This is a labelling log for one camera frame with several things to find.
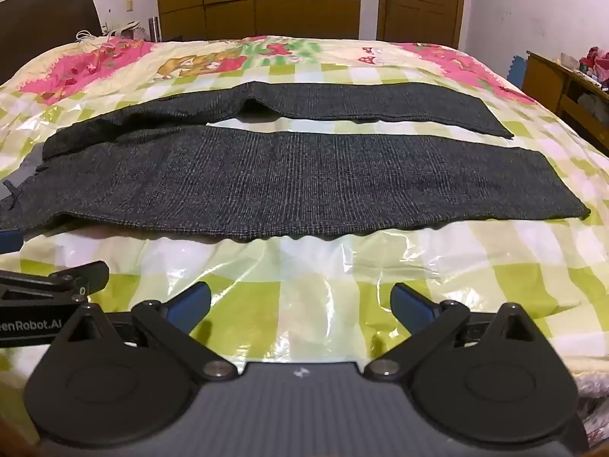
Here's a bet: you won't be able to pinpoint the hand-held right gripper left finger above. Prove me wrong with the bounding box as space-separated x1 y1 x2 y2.
52 282 239 382

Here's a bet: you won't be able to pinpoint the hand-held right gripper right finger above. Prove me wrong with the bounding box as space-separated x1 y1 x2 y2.
364 282 553 382

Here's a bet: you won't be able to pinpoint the dark grey pants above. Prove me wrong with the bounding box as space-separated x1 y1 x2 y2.
0 81 591 243

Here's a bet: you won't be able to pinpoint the printed checked blanket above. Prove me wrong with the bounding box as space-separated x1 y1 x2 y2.
0 34 609 439

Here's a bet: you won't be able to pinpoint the dark brown headboard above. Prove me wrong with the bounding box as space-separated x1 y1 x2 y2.
0 0 103 86

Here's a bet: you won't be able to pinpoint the blue foam mat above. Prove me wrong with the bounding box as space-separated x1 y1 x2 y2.
507 52 530 87

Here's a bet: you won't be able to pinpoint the wooden side desk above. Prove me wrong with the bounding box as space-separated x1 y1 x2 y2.
523 50 609 158

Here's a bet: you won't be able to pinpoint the red clutter pile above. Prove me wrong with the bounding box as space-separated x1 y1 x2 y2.
578 46 609 83

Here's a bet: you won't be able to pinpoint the wooden door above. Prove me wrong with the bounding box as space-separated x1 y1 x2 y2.
376 0 468 48

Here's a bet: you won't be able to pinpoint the white bag with cords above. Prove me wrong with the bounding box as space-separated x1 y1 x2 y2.
76 21 143 43

